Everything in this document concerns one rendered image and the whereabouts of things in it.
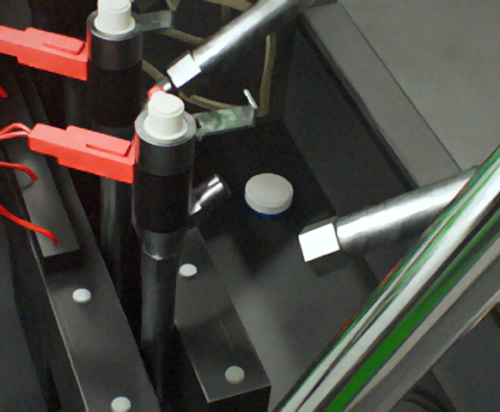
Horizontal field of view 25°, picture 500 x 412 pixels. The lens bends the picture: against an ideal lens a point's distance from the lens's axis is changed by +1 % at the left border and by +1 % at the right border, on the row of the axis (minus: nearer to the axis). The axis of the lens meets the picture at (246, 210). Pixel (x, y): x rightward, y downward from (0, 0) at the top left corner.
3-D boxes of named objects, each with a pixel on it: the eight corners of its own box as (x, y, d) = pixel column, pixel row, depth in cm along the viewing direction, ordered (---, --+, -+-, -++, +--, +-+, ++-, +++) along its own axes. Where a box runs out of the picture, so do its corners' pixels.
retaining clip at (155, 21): (166, 14, 58) (167, -7, 57) (177, 33, 57) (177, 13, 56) (105, 23, 57) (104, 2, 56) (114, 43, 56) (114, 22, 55)
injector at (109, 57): (176, 295, 71) (191, 27, 56) (100, 313, 70) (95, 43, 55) (162, 263, 73) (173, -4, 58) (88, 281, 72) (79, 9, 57)
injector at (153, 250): (219, 395, 66) (248, 130, 51) (138, 417, 65) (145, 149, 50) (204, 358, 68) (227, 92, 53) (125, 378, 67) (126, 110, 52)
